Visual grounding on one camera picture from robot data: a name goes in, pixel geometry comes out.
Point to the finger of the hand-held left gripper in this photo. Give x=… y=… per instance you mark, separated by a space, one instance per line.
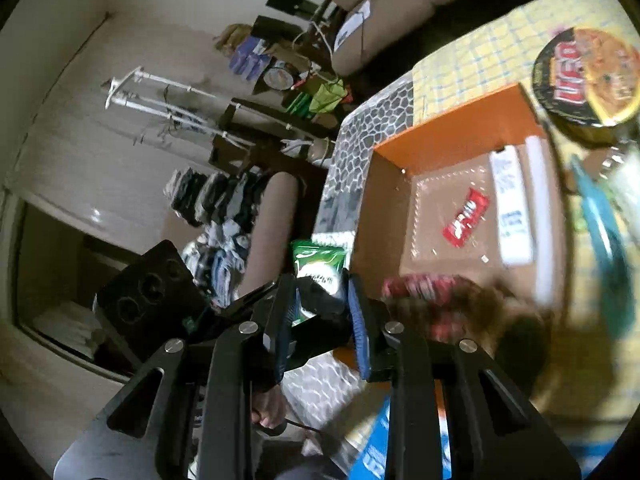
x=320 y=310

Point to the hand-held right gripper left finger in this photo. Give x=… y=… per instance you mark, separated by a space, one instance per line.
x=282 y=330

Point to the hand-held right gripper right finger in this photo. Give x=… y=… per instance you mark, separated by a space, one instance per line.
x=360 y=330

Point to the green snack packet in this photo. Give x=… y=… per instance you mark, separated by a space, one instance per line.
x=320 y=260

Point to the red snack packet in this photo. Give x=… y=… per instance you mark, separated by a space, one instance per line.
x=465 y=217

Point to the white remote control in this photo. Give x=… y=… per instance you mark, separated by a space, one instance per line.
x=510 y=195

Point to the orange cardboard box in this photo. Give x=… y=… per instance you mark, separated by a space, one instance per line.
x=450 y=125

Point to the person's left hand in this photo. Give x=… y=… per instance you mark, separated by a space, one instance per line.
x=267 y=405

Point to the red plaid cloth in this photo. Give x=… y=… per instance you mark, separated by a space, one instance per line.
x=425 y=290

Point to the folded white towels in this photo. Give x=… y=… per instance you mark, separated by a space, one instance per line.
x=70 y=330

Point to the brown chair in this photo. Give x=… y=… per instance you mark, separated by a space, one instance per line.
x=272 y=220

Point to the blue shoebox white letters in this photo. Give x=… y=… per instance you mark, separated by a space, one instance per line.
x=372 y=450

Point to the pile of clothes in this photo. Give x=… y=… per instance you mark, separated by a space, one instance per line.
x=220 y=195

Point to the dark wooden shelf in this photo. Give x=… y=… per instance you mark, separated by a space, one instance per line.
x=235 y=155

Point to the white drying rack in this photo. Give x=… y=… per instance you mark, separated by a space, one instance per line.
x=150 y=107

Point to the green bag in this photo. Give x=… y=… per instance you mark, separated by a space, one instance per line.
x=325 y=95

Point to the purple bag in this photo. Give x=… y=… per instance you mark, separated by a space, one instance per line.
x=247 y=60

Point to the teal plastic strip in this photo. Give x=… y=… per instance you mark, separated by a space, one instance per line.
x=605 y=240

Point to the white paper sheet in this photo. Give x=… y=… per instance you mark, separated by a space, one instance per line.
x=350 y=25

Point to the yellow checked tablecloth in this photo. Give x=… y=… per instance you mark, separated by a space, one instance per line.
x=480 y=55

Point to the beige sofa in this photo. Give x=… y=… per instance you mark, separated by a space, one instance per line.
x=380 y=15

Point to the instant noodle bowl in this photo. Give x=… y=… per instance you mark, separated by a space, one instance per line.
x=590 y=75

